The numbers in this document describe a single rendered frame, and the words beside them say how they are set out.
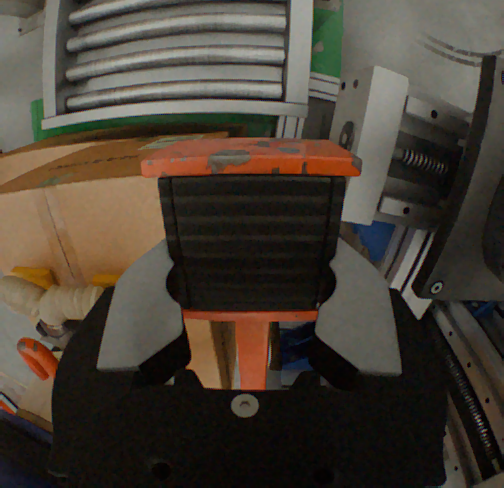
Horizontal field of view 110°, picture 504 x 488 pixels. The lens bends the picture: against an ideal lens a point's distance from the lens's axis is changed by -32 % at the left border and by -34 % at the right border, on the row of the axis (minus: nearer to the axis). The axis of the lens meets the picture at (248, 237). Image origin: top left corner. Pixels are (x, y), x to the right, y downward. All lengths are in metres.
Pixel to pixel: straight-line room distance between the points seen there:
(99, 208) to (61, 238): 0.09
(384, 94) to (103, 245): 0.34
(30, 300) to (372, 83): 0.41
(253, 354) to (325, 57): 1.19
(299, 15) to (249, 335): 0.61
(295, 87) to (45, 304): 0.59
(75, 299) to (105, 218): 0.10
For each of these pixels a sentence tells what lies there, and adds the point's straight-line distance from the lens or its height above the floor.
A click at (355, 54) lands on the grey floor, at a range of 1.30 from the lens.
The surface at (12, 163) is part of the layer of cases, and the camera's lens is 1.07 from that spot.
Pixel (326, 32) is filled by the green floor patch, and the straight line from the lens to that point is 1.28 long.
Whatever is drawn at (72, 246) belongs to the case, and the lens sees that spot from 0.38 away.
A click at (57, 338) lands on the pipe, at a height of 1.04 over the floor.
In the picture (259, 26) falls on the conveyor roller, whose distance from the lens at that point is 0.68.
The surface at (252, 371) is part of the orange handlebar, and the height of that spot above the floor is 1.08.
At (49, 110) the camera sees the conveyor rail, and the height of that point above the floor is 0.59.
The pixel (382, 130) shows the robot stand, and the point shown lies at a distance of 0.22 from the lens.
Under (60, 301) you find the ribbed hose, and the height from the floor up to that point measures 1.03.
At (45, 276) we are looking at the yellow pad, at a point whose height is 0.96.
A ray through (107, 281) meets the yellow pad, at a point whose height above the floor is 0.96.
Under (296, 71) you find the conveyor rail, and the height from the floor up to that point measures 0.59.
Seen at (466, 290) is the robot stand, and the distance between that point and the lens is 0.30.
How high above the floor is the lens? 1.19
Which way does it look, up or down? 61 degrees down
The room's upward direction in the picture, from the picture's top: 176 degrees counter-clockwise
